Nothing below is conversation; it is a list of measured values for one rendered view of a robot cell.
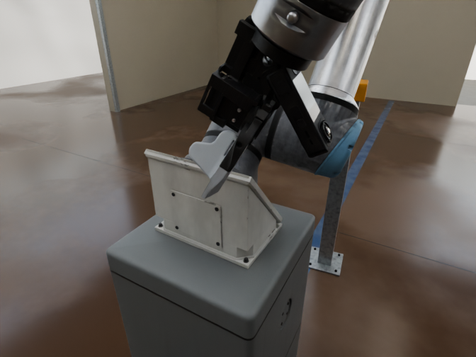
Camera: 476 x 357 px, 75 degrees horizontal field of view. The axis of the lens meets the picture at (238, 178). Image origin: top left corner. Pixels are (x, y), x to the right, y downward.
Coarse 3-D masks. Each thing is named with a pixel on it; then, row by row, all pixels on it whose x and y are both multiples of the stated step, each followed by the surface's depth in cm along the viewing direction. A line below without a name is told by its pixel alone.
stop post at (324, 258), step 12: (360, 84) 138; (360, 96) 140; (336, 180) 163; (336, 192) 166; (336, 204) 169; (324, 216) 175; (336, 216) 172; (324, 228) 179; (336, 228) 176; (324, 240) 182; (312, 252) 199; (324, 252) 186; (336, 252) 199; (312, 264) 189; (324, 264) 189; (336, 264) 189
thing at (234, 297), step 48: (144, 240) 77; (288, 240) 77; (144, 288) 71; (192, 288) 63; (240, 288) 63; (288, 288) 77; (144, 336) 81; (192, 336) 69; (240, 336) 60; (288, 336) 91
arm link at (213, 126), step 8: (280, 112) 70; (272, 120) 70; (208, 128) 75; (216, 128) 71; (224, 128) 70; (264, 128) 70; (272, 128) 70; (264, 136) 71; (272, 136) 70; (256, 144) 72; (264, 144) 72; (264, 152) 74
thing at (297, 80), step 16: (272, 80) 34; (288, 80) 34; (304, 80) 37; (288, 96) 35; (304, 96) 35; (288, 112) 36; (304, 112) 35; (320, 112) 38; (304, 128) 36; (320, 128) 36; (304, 144) 37; (320, 144) 36
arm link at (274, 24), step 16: (272, 0) 29; (288, 0) 28; (256, 16) 31; (272, 16) 29; (288, 16) 28; (304, 16) 28; (320, 16) 28; (272, 32) 30; (288, 32) 29; (304, 32) 29; (320, 32) 29; (336, 32) 30; (288, 48) 30; (304, 48) 30; (320, 48) 30
